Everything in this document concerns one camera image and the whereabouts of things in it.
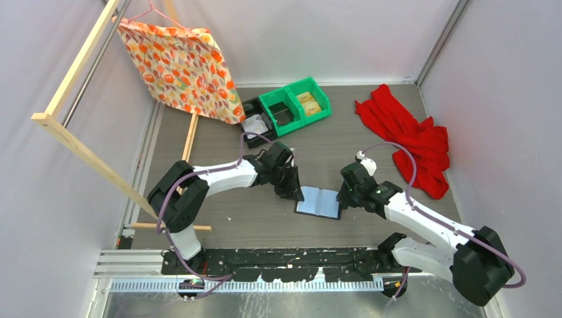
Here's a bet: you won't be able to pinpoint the black tray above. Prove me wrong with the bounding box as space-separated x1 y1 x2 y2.
237 97 278 140

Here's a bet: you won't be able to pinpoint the pink hanger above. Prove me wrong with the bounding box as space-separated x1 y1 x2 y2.
128 0 187 29

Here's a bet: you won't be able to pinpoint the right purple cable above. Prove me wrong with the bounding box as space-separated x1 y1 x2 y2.
356 142 527 300

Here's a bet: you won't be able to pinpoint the wooden rack frame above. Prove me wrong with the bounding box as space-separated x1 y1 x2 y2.
31 0 213 232

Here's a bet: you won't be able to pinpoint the white cards in tray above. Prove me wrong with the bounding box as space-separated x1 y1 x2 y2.
241 114 269 134

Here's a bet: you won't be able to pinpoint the green bin with yellow packets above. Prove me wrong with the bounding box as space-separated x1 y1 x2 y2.
286 77 332 125

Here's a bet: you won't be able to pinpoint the floral fabric bag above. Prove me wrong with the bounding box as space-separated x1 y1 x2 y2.
117 19 247 125

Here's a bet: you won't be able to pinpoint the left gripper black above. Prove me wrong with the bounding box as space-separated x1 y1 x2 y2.
269 164 304 202

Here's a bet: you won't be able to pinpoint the yellow packets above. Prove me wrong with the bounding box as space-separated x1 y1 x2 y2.
296 91 322 117

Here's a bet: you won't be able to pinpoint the black leather card holder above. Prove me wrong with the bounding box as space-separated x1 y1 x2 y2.
294 186 341 220

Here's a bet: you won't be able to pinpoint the red cloth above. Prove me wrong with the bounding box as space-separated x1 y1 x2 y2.
355 84 450 200

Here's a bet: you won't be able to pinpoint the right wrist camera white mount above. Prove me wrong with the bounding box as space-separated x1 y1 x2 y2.
355 151 377 176

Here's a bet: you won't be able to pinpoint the dark item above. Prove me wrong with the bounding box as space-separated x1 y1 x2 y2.
269 102 294 127

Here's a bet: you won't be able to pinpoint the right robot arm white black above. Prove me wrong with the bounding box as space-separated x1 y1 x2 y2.
337 158 515 307

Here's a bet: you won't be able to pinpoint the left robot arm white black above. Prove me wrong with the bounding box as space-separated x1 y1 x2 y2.
147 142 304 274

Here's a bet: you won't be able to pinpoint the green bin with dark item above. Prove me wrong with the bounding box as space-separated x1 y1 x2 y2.
258 87 305 137

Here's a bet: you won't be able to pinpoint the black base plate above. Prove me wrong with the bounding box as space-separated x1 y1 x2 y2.
187 247 405 283

